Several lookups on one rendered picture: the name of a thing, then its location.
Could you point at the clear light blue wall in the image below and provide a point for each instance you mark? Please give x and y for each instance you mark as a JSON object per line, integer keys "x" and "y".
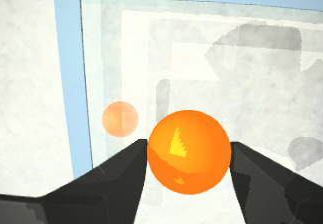
{"x": 70, "y": 42}

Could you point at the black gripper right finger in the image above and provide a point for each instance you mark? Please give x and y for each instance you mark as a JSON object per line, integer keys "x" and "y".
{"x": 270, "y": 193}

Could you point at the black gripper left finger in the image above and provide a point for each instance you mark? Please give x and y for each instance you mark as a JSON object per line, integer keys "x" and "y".
{"x": 107, "y": 194}

